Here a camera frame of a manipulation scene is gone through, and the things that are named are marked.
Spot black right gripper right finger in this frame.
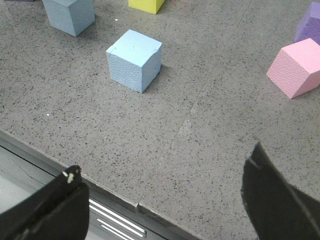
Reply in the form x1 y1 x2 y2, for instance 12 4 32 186
241 143 320 240

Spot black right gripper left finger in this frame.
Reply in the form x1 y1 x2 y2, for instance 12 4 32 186
0 165 90 240

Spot textured blue foam cube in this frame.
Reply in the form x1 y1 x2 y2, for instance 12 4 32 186
106 29 163 93

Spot smooth blue foam cube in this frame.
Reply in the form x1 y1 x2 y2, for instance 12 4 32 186
43 0 95 37

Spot pink foam cube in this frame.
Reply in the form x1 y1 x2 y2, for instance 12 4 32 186
266 38 320 99

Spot purple foam cube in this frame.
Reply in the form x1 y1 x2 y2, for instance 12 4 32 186
294 1 320 44
8 0 35 2

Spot yellow foam cube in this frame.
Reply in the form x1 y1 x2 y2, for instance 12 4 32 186
128 0 165 15

